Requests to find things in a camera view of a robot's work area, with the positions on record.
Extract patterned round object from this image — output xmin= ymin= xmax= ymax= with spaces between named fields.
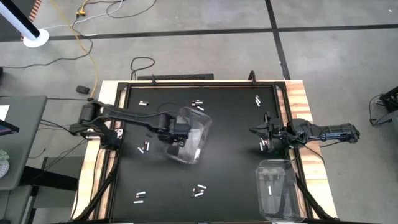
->
xmin=0 ymin=149 xmax=11 ymax=179

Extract white pole with round base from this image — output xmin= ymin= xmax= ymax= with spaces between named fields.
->
xmin=0 ymin=0 xmax=50 ymax=49

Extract dark tablet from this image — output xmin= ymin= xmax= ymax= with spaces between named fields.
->
xmin=0 ymin=119 xmax=20 ymax=136

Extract grey desk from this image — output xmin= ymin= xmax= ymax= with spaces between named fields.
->
xmin=0 ymin=95 xmax=49 ymax=191

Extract black cable loop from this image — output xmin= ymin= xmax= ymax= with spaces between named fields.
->
xmin=129 ymin=56 xmax=156 ymax=81

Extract yellow floor cable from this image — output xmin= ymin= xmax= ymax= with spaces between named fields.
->
xmin=49 ymin=0 xmax=99 ymax=97

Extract clear plastic bin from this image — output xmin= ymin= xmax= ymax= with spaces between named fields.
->
xmin=164 ymin=106 xmax=213 ymax=166
xmin=254 ymin=159 xmax=306 ymax=223

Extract black power supply box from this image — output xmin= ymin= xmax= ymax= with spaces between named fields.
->
xmin=68 ymin=123 xmax=90 ymax=136

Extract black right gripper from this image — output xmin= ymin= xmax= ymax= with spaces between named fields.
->
xmin=248 ymin=111 xmax=292 ymax=151

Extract white floor cable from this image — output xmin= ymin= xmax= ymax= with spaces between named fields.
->
xmin=39 ymin=0 xmax=124 ymax=31

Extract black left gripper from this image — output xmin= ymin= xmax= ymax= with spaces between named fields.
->
xmin=157 ymin=112 xmax=191 ymax=156

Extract grey cabinet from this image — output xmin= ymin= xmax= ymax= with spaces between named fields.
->
xmin=0 ymin=185 xmax=34 ymax=224

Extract black desk leg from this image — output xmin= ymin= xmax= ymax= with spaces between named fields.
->
xmin=18 ymin=164 xmax=78 ymax=191

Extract black floor cable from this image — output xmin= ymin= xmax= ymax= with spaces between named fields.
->
xmin=0 ymin=0 xmax=158 ymax=70

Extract orange striped board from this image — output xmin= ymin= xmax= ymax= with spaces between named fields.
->
xmin=20 ymin=0 xmax=43 ymax=41

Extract black floor equipment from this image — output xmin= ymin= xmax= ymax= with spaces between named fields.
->
xmin=369 ymin=86 xmax=398 ymax=127

